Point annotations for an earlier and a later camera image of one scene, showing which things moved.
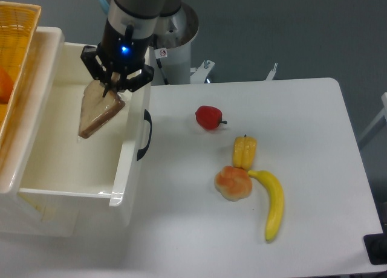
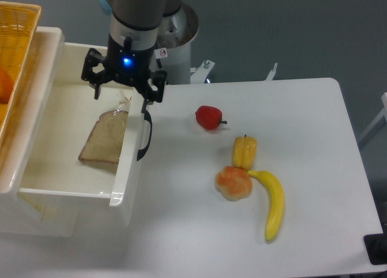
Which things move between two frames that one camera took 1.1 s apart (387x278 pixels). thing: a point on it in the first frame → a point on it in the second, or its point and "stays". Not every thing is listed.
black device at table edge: [376, 246] stays
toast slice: [97, 109] → [104, 142]
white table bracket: [272, 72] stays
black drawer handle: [147, 116] stays
